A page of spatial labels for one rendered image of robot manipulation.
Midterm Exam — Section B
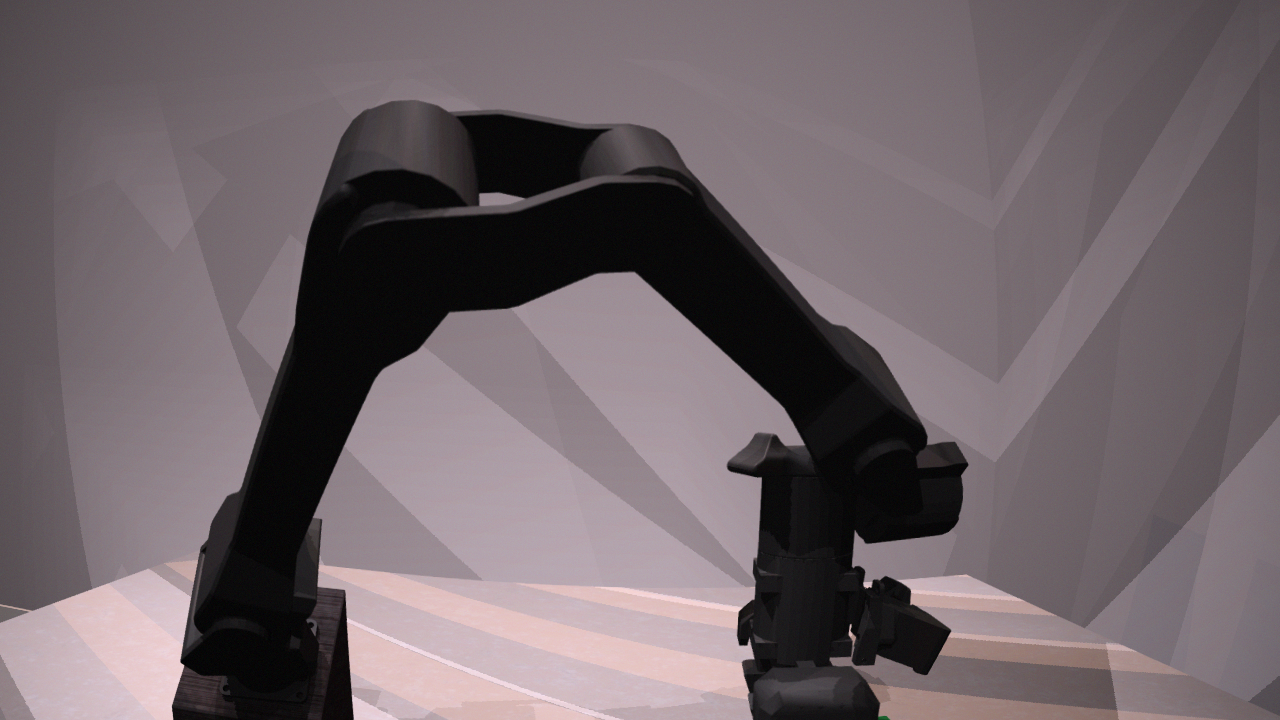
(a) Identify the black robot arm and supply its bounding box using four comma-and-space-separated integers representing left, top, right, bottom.
180, 100, 969, 705

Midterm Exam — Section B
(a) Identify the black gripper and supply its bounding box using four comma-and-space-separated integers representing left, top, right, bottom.
737, 548, 881, 720

